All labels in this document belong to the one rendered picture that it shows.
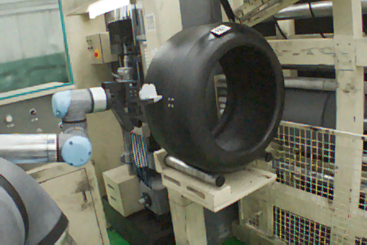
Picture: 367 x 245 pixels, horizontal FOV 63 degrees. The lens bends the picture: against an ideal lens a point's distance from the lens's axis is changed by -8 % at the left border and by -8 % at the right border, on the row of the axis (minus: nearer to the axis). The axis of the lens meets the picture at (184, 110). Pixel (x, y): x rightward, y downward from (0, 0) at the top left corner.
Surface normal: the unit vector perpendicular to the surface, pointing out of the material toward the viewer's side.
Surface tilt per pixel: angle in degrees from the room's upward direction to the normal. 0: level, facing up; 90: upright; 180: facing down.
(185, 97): 80
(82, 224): 90
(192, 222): 90
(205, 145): 95
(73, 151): 90
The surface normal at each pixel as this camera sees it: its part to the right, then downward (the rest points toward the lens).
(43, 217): 0.96, -0.12
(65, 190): 0.60, 0.11
